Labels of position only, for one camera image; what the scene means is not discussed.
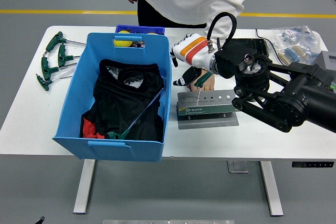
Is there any person's left hand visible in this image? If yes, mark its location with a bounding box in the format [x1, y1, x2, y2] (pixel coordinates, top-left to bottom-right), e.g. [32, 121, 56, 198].
[186, 73, 216, 92]

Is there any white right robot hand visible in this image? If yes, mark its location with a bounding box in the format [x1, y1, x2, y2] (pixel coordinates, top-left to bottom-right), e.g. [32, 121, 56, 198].
[170, 33, 219, 88]

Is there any small green T-handle hex key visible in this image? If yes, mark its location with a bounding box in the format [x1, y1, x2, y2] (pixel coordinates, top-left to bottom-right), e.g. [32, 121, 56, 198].
[194, 71, 213, 101]

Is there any grey metal hex key stand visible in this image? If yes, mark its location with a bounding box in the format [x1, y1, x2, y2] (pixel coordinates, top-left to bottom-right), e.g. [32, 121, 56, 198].
[176, 89, 240, 130]

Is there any large green T-handle hex key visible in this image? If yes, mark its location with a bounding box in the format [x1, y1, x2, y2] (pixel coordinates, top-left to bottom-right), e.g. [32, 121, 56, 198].
[106, 87, 165, 140]

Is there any light blue storage box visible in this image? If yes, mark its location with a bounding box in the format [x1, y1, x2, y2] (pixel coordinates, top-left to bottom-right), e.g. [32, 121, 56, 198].
[51, 32, 173, 162]

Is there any grey box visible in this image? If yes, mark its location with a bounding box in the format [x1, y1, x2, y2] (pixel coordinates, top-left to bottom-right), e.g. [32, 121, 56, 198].
[312, 50, 336, 69]

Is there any dark blue plastic bin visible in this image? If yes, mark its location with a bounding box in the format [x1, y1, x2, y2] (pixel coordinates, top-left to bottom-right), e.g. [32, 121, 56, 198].
[115, 24, 166, 36]

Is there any white table leg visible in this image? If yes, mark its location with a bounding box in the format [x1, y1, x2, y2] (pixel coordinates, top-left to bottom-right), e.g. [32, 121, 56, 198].
[259, 160, 285, 217]
[72, 158, 97, 215]

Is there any large yellow ball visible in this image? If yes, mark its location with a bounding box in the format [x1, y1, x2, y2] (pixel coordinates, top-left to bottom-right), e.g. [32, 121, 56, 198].
[112, 30, 132, 48]

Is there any black plastic tray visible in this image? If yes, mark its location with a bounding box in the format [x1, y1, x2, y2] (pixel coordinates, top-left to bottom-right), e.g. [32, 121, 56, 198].
[237, 38, 270, 58]

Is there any tan resistor strip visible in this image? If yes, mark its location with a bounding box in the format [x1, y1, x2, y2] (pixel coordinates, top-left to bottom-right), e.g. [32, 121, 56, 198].
[277, 45, 307, 65]

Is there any small metal floor plate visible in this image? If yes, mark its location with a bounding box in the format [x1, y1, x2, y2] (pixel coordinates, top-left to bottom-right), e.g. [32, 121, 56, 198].
[227, 160, 249, 174]

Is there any black garment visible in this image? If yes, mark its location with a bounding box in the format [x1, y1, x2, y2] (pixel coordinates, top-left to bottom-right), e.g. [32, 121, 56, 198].
[79, 58, 166, 141]

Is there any clear bag of blue resistors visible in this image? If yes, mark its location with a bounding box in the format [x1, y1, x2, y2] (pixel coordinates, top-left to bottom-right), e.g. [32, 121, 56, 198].
[270, 25, 322, 63]

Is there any red cloth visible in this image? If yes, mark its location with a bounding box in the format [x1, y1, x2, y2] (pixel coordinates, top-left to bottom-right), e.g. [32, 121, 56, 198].
[82, 119, 106, 140]

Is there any black table control panel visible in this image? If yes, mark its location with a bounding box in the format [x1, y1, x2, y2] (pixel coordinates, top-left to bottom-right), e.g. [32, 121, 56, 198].
[291, 161, 335, 168]

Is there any black power cord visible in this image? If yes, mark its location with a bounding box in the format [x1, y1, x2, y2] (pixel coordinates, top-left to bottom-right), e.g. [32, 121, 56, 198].
[255, 28, 287, 65]

